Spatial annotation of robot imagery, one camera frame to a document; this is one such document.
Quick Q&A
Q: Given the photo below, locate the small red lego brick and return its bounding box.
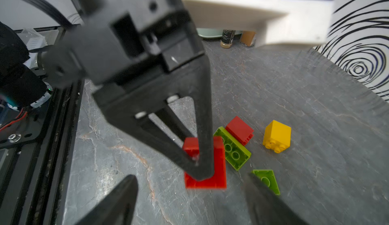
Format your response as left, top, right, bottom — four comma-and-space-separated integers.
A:
182, 136, 228, 190

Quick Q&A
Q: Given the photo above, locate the long green lego brick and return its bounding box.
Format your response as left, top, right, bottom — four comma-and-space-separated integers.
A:
214, 127, 251, 171

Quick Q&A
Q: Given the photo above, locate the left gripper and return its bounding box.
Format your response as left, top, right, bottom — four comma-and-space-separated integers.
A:
42, 0, 205, 88

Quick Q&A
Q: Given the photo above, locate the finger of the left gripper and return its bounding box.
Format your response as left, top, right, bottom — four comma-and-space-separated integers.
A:
92, 82, 213, 181
164, 55, 214, 181

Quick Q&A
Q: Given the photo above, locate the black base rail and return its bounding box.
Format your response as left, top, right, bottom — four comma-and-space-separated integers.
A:
1, 25, 84, 225

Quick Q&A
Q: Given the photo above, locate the dark pepper jar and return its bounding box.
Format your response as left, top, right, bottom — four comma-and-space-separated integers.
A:
220, 30, 236, 49

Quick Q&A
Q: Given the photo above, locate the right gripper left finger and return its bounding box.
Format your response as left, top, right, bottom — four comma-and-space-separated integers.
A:
77, 175, 138, 225

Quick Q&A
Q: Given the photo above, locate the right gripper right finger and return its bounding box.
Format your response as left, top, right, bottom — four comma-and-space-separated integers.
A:
243, 173, 307, 225

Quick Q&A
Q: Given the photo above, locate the yellow lego brick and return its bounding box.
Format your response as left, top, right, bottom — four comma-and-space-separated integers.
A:
262, 120, 292, 154

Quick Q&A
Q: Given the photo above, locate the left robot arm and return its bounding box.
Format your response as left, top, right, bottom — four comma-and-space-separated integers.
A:
1, 0, 214, 181

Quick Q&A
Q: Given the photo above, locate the mint green toaster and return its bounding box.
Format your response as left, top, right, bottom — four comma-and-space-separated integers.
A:
197, 28, 243, 39

